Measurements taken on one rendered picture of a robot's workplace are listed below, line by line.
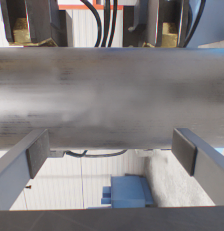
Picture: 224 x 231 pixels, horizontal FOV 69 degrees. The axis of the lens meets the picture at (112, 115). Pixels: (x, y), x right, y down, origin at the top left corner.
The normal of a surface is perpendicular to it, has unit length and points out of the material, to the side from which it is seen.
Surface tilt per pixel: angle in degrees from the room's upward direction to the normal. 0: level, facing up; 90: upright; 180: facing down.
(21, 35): 90
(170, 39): 90
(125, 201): 90
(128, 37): 90
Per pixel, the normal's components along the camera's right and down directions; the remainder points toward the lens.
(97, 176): 0.03, 0.28
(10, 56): 0.02, -0.62
